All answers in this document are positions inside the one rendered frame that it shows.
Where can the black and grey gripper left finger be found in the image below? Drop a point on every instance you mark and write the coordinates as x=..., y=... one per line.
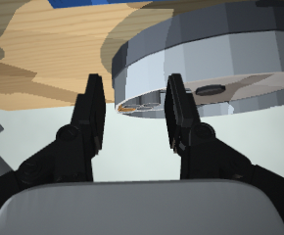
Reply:
x=68, y=158

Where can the bronze bushing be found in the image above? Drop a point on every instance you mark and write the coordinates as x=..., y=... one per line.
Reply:
x=121, y=109

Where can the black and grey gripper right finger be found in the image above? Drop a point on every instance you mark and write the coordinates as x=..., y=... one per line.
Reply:
x=203, y=156

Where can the blue crate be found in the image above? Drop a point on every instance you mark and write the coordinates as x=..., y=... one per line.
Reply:
x=56, y=4

